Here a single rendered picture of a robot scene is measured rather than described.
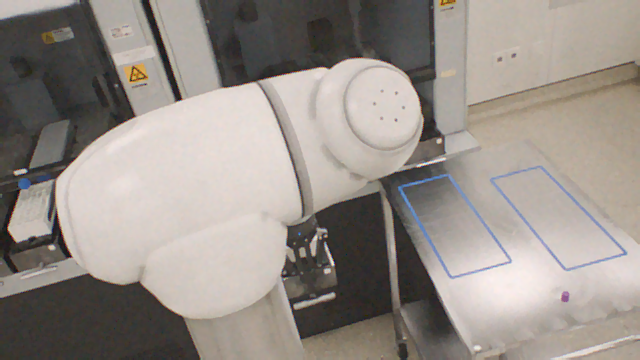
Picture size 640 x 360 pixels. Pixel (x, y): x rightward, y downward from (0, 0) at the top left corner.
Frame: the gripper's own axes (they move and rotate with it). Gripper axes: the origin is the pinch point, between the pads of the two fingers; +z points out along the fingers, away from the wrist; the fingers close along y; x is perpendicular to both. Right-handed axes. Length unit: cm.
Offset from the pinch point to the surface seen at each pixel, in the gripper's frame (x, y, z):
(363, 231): -40, -24, 28
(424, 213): -8.3, -32.4, -2.1
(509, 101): -160, -148, 74
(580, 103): -146, -185, 80
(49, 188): -60, 67, -6
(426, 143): -40, -46, 0
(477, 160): -23, -54, -2
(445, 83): -49, -57, -13
